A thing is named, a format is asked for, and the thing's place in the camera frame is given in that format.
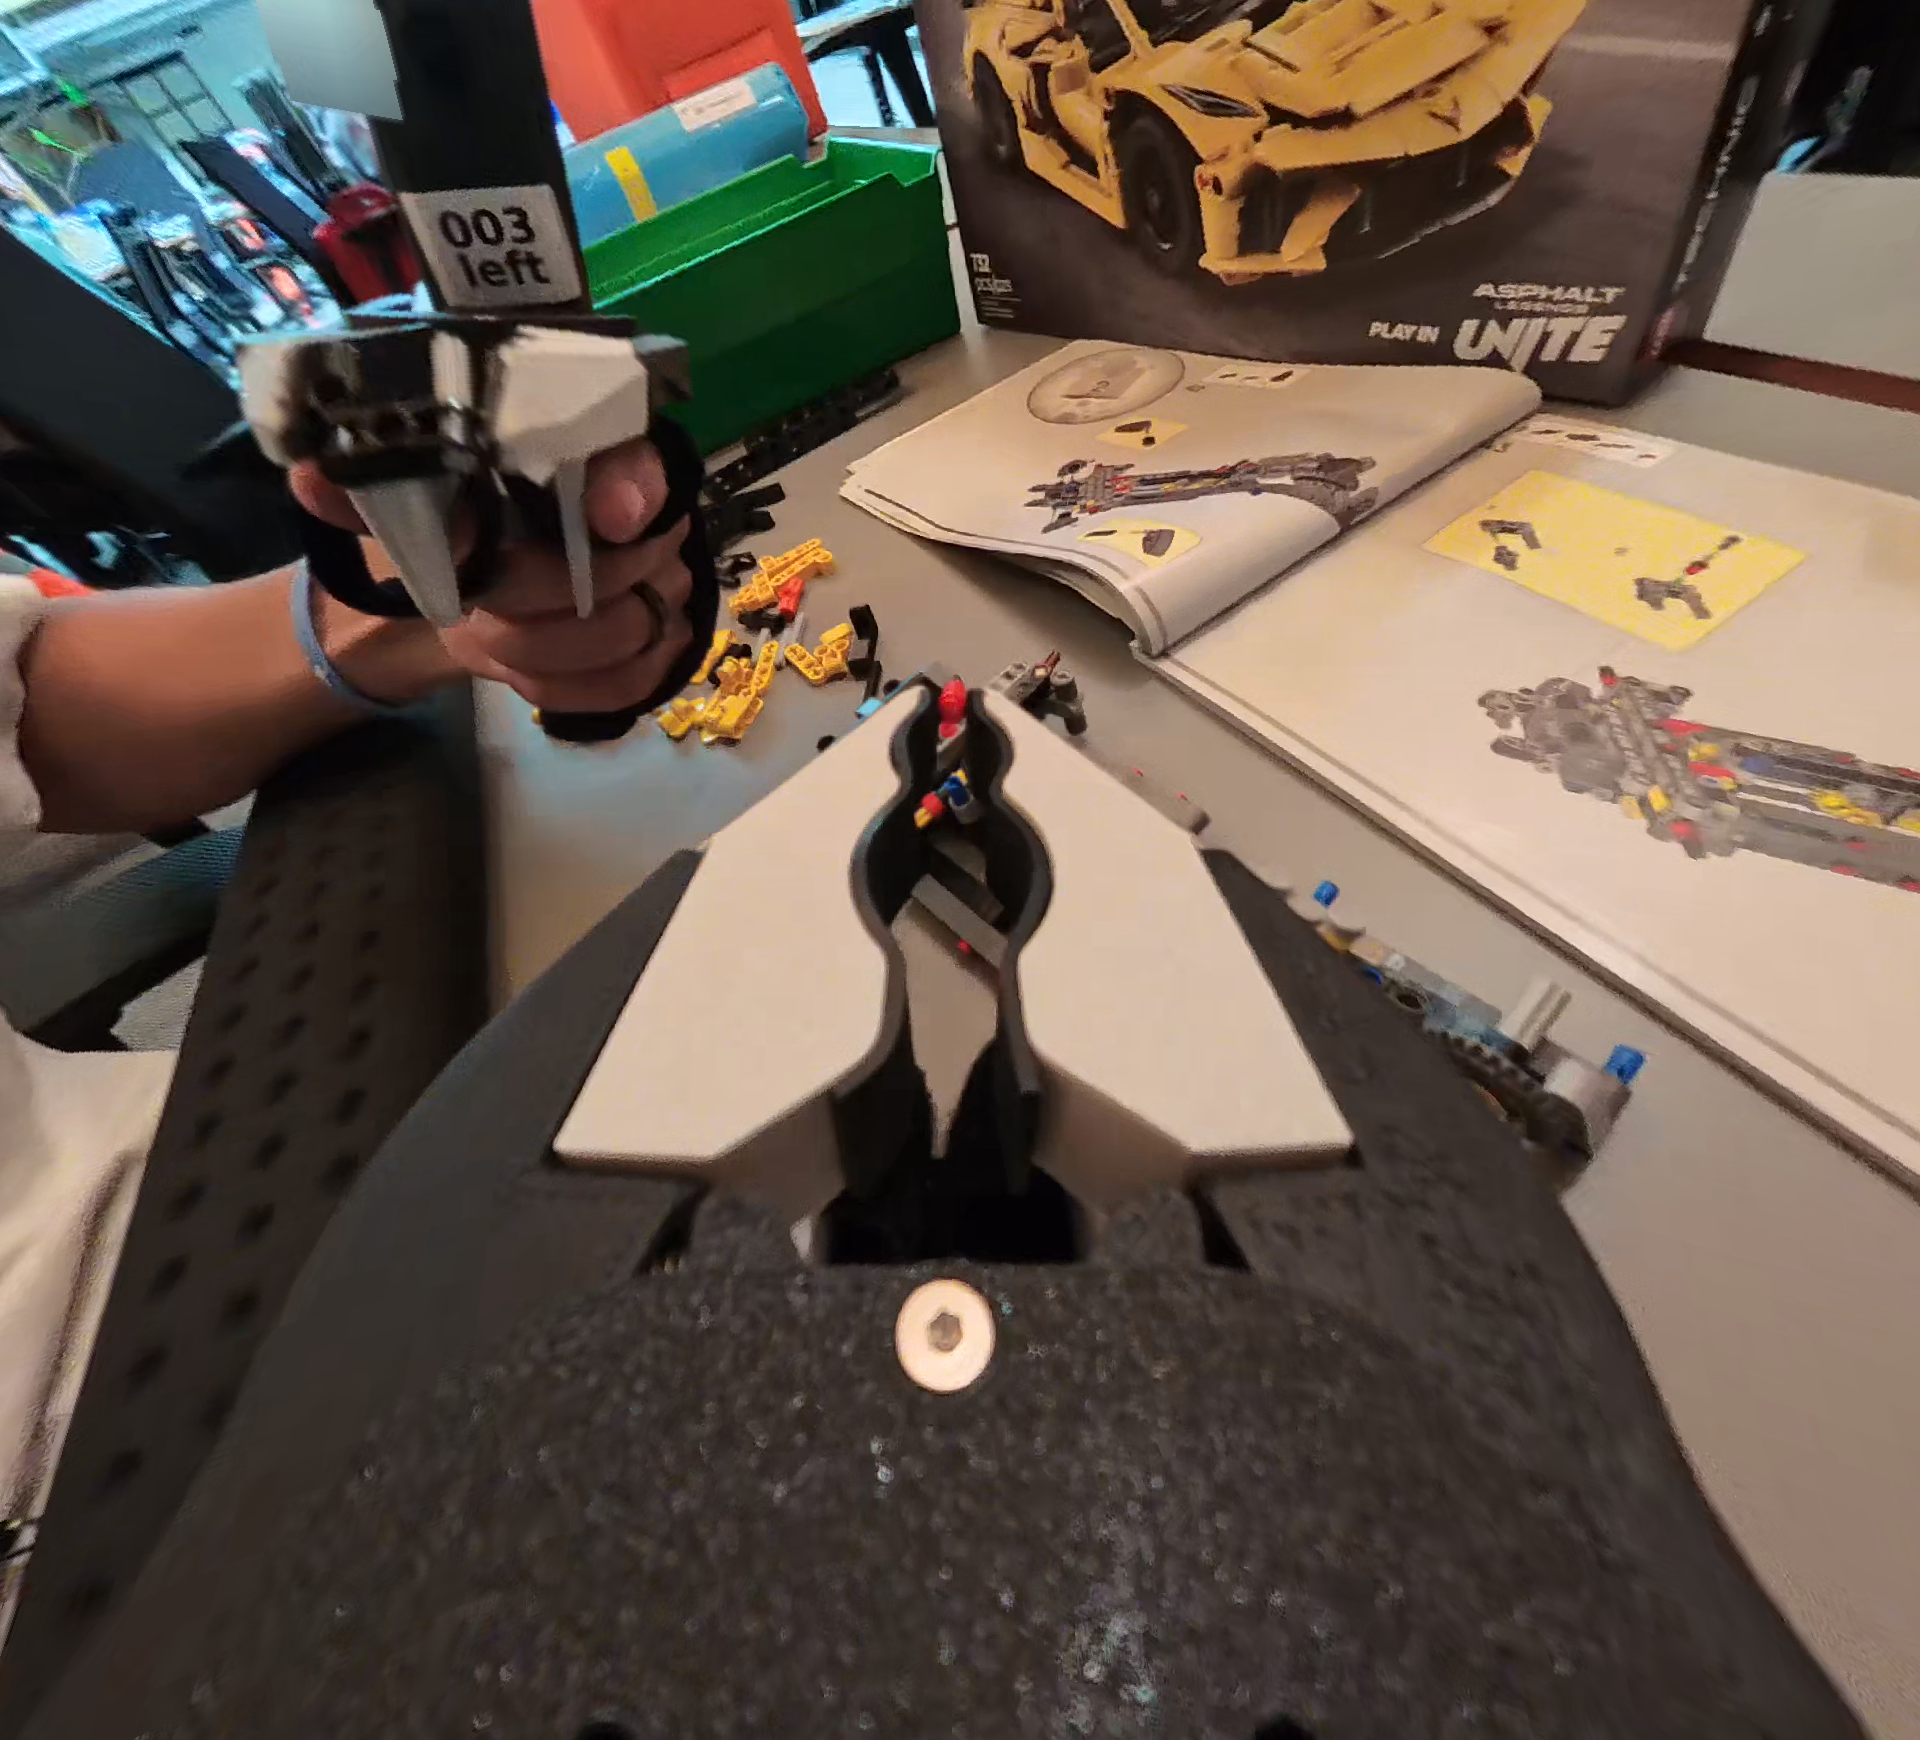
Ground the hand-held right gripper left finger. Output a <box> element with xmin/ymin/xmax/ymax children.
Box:
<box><xmin>553</xmin><ymin>687</ymin><xmax>920</xmax><ymax>1266</ymax></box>

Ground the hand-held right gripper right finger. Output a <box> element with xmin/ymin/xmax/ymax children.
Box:
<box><xmin>968</xmin><ymin>691</ymin><xmax>1360</xmax><ymax>1248</ymax></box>

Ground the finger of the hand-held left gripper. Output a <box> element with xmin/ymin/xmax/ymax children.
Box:
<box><xmin>236</xmin><ymin>334</ymin><xmax>469</xmax><ymax>632</ymax></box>
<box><xmin>498</xmin><ymin>322</ymin><xmax>650</xmax><ymax>621</ymax></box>

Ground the grey lego car chassis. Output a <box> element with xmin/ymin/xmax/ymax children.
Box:
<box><xmin>863</xmin><ymin>644</ymin><xmax>1648</xmax><ymax>1161</ymax></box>

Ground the person's left forearm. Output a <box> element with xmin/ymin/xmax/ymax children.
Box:
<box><xmin>14</xmin><ymin>566</ymin><xmax>452</xmax><ymax>841</ymax></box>

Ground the black lego beam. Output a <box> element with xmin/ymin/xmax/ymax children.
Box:
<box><xmin>694</xmin><ymin>366</ymin><xmax>907</xmax><ymax>546</ymax></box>

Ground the pile of yellow lego pieces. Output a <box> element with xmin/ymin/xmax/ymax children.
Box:
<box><xmin>656</xmin><ymin>537</ymin><xmax>859</xmax><ymax>745</ymax></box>

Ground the lego instruction booklet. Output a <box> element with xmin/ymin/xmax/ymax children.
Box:
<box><xmin>836</xmin><ymin>336</ymin><xmax>1920</xmax><ymax>1190</ymax></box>

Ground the lego set box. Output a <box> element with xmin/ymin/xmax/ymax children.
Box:
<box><xmin>876</xmin><ymin>0</ymin><xmax>1870</xmax><ymax>410</ymax></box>

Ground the person's left hand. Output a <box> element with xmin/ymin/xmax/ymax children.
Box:
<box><xmin>289</xmin><ymin>438</ymin><xmax>708</xmax><ymax>721</ymax></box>

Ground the red office chair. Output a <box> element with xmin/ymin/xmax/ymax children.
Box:
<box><xmin>315</xmin><ymin>181</ymin><xmax>423</xmax><ymax>302</ymax></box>

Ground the orange bag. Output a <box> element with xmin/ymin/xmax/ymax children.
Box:
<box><xmin>529</xmin><ymin>0</ymin><xmax>832</xmax><ymax>148</ymax></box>

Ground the light blue roll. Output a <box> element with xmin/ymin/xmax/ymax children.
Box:
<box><xmin>559</xmin><ymin>60</ymin><xmax>817</xmax><ymax>251</ymax></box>

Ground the green plastic bin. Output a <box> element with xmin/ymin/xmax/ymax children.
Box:
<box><xmin>577</xmin><ymin>133</ymin><xmax>967</xmax><ymax>457</ymax></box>

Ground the light blue wristband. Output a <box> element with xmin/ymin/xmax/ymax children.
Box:
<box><xmin>289</xmin><ymin>566</ymin><xmax>400</xmax><ymax>715</ymax></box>

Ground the black dotted pad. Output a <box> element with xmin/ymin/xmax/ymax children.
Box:
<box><xmin>0</xmin><ymin>691</ymin><xmax>501</xmax><ymax>1674</ymax></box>

